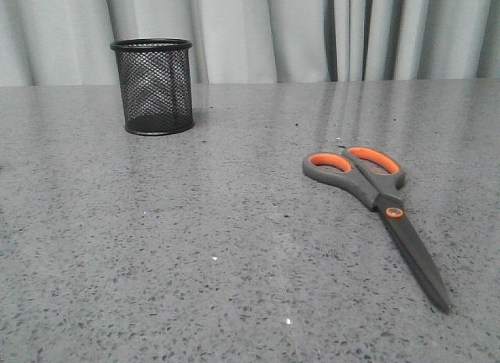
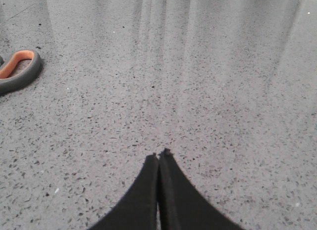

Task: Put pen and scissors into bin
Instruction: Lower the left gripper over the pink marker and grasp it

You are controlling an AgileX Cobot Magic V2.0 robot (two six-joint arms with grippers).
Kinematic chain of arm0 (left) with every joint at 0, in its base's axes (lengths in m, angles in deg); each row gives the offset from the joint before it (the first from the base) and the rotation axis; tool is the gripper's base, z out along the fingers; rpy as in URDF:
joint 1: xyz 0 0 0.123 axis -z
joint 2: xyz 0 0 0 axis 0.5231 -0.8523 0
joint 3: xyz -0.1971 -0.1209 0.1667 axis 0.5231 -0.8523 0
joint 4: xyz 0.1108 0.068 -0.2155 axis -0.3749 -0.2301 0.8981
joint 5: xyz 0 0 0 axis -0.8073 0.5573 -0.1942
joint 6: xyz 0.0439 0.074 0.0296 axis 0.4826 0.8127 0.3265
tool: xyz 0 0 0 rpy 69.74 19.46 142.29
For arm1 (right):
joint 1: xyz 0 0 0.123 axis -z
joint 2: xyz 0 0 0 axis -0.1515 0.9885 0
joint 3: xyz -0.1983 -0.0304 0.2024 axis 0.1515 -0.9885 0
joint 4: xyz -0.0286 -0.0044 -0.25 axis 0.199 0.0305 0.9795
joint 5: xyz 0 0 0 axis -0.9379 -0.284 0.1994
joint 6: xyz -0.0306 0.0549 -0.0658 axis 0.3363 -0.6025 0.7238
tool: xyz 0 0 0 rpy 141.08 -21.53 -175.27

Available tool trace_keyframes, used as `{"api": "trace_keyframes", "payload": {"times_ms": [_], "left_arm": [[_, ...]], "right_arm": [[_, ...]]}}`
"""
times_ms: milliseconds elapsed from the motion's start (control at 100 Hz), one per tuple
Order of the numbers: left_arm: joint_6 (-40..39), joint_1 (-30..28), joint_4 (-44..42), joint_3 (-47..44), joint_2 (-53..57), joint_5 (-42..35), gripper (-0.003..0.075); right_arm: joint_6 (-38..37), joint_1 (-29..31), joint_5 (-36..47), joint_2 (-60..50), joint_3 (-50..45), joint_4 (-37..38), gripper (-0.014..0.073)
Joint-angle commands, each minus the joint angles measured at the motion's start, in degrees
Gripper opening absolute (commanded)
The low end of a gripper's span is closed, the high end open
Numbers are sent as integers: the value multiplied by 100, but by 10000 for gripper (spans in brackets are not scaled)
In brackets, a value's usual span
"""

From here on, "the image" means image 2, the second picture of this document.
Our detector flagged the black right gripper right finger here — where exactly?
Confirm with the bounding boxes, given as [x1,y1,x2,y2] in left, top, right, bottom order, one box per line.
[158,148,241,230]

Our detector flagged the grey orange handled scissors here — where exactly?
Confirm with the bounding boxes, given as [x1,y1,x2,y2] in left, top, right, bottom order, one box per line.
[0,49,42,95]

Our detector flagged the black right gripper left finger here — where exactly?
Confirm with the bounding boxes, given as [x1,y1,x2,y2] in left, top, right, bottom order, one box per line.
[90,154,159,230]

